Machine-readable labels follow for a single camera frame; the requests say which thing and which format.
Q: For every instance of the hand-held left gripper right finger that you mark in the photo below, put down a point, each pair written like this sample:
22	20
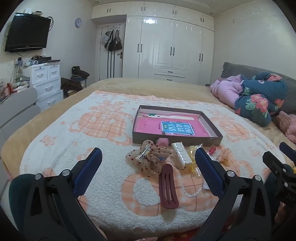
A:
208	169

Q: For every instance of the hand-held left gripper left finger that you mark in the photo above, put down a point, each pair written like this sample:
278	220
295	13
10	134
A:
89	166

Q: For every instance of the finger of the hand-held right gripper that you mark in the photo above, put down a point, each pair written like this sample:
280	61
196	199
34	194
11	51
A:
276	165
288	151

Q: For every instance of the small white card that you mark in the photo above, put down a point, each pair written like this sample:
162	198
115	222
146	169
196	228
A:
205	185

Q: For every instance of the white hair clip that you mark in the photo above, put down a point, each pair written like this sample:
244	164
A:
182	155

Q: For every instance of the dark red hair clip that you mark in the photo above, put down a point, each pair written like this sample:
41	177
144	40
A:
167	185

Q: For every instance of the shallow brown cardboard box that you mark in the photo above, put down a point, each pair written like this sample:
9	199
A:
173	140

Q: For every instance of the sheer dotted bow hair clip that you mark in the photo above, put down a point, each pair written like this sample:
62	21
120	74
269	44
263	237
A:
150	160

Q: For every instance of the orange beaded hair claw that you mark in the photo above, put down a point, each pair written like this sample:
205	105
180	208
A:
225	158

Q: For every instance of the orange and white checked blanket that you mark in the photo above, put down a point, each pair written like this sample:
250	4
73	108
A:
92	143

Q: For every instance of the pink knitted cloth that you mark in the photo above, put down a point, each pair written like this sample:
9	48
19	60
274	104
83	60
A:
286	126

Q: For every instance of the blue floral quilt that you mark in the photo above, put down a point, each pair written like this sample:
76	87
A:
259	102

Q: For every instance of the pink picture book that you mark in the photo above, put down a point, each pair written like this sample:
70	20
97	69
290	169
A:
150	126

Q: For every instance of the dark teal cloth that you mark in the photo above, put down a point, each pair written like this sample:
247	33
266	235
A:
18	204

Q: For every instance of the pink jacket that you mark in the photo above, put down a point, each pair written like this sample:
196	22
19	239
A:
227	91

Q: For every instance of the brown clothing pile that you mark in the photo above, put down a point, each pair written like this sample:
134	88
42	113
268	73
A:
70	87

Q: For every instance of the white drawer cabinet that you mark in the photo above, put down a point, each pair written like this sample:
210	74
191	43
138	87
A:
46	85

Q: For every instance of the grey chair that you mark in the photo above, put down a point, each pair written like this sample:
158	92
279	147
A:
16	109

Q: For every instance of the dark clothes on stool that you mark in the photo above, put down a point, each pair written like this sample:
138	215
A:
78	73

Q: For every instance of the bed with beige bedspread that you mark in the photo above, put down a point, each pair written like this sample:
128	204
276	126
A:
138	85

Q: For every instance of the grey headboard cushion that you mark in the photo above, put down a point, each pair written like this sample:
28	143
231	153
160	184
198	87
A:
233	69

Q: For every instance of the white door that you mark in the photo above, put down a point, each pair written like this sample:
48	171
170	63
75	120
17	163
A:
114	64

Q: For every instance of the cluttered side desk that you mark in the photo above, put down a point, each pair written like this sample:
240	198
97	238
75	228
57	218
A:
11	85

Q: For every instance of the black device on cabinet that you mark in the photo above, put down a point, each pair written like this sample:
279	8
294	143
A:
47	60

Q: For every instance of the hanging dark bags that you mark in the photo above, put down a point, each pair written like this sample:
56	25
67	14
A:
113	42

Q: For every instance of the white wardrobe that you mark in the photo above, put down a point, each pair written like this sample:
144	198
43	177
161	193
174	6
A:
171	46

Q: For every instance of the round wall clock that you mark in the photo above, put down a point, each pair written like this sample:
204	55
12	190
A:
78	22

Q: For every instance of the black wall television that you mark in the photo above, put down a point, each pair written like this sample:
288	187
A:
26	32

